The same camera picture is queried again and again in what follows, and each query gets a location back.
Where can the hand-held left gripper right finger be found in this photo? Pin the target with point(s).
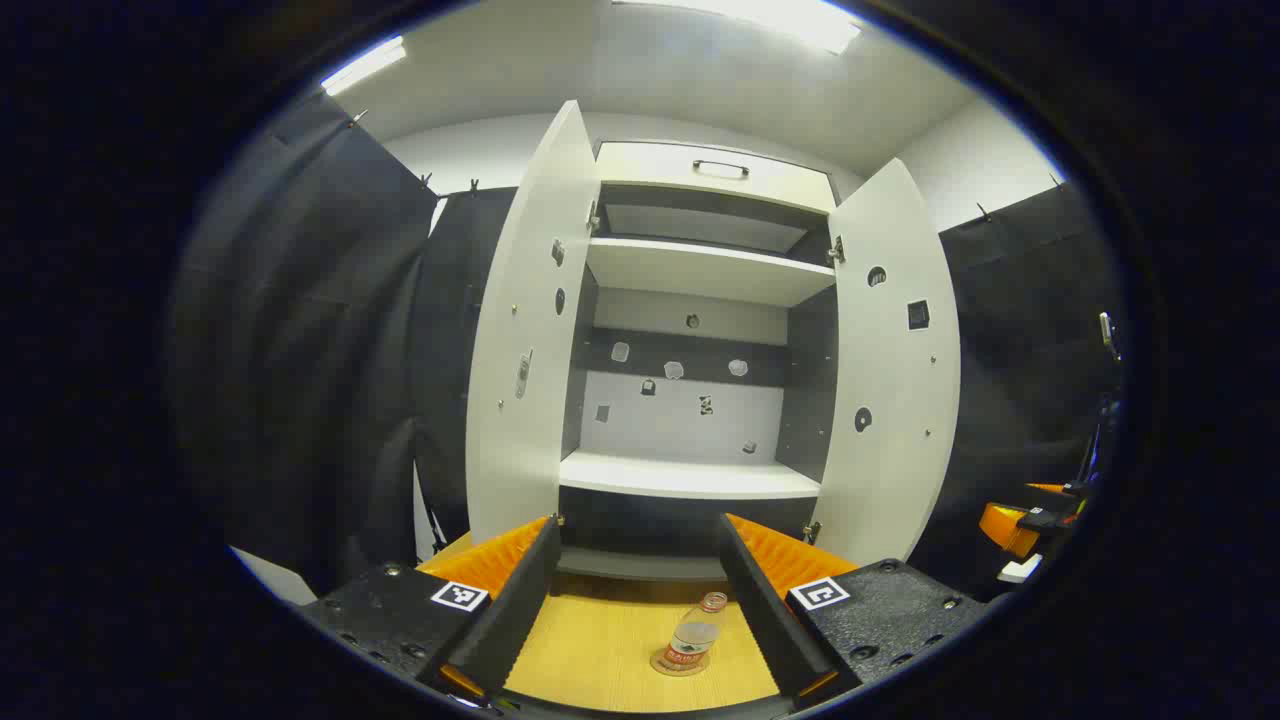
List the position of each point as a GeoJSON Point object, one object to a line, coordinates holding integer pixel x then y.
{"type": "Point", "coordinates": [765, 620]}

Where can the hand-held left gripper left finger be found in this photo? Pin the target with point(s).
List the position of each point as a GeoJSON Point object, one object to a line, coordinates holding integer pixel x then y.
{"type": "Point", "coordinates": [515, 620]}

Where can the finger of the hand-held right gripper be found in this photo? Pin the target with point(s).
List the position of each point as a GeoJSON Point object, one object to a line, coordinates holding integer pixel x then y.
{"type": "Point", "coordinates": [1050, 489]}
{"type": "Point", "coordinates": [1005, 528]}

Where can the clear water bottle red label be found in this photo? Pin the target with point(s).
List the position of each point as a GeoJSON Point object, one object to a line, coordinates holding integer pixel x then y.
{"type": "Point", "coordinates": [695, 635]}

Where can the black backdrop cloth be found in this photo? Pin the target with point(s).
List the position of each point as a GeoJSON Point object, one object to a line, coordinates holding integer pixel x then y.
{"type": "Point", "coordinates": [300, 300]}
{"type": "Point", "coordinates": [1020, 330]}

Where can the round wooden coaster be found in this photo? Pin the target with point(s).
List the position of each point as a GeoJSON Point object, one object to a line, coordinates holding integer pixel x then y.
{"type": "Point", "coordinates": [668, 667]}

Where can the white cabinet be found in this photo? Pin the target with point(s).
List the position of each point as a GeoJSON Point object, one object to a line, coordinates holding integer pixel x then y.
{"type": "Point", "coordinates": [690, 270]}

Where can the fluorescent ceiling light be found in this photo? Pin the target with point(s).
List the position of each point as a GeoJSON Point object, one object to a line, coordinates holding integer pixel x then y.
{"type": "Point", "coordinates": [362, 65]}

